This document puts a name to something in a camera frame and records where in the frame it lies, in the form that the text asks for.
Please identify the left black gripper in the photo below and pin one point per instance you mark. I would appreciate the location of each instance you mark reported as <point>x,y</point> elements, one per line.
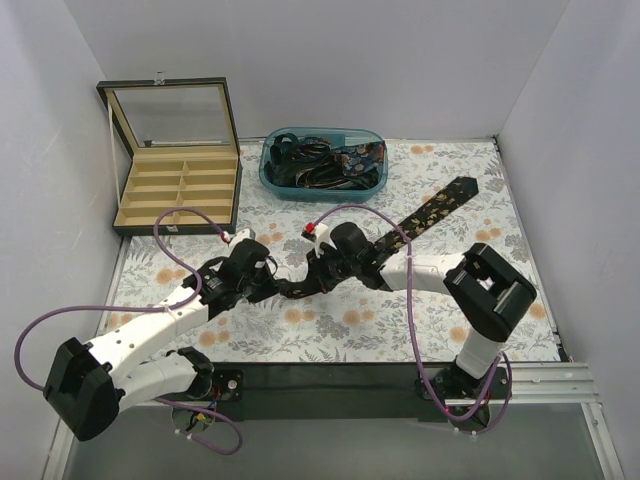
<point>261,286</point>

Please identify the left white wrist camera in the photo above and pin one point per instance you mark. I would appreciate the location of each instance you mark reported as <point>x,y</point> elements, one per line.
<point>231,240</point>

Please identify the aluminium frame rail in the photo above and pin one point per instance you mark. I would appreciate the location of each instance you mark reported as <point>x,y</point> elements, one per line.
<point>551,427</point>

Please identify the blue floral tie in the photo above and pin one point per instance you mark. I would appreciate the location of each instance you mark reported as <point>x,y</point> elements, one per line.
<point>357,160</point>

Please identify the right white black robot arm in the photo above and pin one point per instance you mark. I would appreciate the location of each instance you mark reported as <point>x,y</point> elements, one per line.
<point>492,295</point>

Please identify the black compartment display box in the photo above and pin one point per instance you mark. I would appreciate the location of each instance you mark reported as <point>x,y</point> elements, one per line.
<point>185,169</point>

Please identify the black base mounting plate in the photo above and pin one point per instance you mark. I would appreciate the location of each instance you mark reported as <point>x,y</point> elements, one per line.
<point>312,391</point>

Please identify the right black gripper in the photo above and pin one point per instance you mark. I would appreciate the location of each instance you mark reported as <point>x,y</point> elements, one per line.
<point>316,277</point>

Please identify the teal plastic bin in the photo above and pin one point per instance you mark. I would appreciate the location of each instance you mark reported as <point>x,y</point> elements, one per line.
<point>338,137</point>

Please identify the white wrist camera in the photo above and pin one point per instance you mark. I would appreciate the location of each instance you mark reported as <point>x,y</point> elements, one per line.
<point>319,234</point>
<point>231,240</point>

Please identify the black gold floral tie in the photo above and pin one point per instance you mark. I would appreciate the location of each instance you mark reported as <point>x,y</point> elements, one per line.
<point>454,195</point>

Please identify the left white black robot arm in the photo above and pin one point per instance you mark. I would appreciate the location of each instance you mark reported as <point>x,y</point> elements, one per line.
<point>91,383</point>

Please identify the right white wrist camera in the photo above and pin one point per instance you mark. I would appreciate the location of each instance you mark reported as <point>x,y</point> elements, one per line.
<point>319,234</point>

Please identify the pile of dark ties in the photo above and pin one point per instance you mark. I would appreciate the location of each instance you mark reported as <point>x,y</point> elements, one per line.
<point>309,163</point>

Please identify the floral patterned table mat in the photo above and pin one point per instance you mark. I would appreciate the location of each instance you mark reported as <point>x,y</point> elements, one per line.
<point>352,323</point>

